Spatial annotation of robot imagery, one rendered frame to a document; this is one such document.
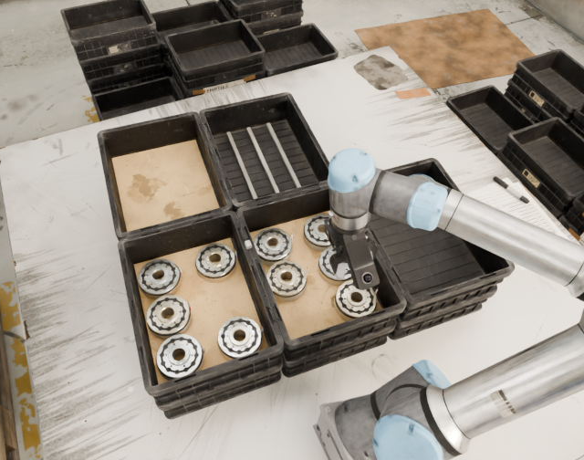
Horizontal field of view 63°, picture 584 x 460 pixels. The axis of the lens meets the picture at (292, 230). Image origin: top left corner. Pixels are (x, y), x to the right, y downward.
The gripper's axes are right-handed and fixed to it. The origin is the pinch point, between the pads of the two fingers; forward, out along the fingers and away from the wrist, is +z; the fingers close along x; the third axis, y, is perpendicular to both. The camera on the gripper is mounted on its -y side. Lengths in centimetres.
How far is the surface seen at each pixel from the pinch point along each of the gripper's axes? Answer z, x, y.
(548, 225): 41, -73, 9
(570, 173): 81, -127, 44
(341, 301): 13.9, 2.7, 0.6
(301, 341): 4.9, 16.0, -8.3
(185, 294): 11.8, 38.2, 16.9
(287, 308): 15.0, 15.6, 4.5
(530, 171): 73, -107, 49
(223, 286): 13.1, 28.8, 16.0
